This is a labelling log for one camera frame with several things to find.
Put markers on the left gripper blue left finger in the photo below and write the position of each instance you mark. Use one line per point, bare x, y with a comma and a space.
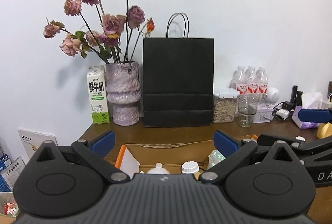
91, 154

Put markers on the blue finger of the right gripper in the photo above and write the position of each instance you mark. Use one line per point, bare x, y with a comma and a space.
315, 115

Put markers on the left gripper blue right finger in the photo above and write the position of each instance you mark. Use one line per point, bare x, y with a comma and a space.
236, 153

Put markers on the white capped bottle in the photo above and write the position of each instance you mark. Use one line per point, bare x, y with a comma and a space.
190, 167

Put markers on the purple tissue box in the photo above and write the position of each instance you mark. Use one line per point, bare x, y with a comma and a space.
307, 102

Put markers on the pale green mesh ball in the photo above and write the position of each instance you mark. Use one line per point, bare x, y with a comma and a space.
214, 158

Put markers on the yellow mug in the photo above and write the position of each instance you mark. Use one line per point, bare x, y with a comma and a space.
324, 130

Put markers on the white round cap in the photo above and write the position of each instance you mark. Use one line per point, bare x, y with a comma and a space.
300, 138

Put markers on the empty glass cup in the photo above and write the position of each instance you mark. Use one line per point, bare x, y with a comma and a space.
247, 108

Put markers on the clear jar of seeds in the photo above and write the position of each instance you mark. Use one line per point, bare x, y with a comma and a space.
224, 104

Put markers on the white tin box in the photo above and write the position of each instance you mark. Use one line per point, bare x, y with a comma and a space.
264, 113

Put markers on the orange cardboard box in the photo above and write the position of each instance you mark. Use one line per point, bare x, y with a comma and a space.
136, 158

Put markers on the purple ceramic vase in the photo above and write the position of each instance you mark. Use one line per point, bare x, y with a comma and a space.
123, 92

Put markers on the yellow plush toy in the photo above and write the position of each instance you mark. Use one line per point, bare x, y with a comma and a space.
158, 170

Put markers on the water bottle right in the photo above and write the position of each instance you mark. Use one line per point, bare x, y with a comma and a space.
262, 83

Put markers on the water bottle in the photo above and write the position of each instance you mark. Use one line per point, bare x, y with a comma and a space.
239, 80
252, 85
262, 83

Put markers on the water bottle left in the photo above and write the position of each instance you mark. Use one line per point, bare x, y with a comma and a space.
239, 80

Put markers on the white green milk carton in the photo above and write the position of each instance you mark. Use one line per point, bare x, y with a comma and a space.
97, 94

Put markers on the water bottle middle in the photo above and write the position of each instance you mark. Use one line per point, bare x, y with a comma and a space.
252, 85

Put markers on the black paper shopping bag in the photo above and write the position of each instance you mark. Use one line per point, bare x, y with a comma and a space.
178, 76

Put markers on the blue booklets on floor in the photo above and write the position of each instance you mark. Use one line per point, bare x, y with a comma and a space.
12, 172

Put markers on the dried rose bouquet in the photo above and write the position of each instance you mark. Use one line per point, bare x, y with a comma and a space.
111, 43

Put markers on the white power strip with cables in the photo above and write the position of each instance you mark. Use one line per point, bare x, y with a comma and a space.
283, 111

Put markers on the white round camera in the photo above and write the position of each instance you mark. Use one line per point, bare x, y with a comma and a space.
272, 95

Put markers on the white board leaning on wall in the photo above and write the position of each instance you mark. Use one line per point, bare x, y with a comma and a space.
32, 140

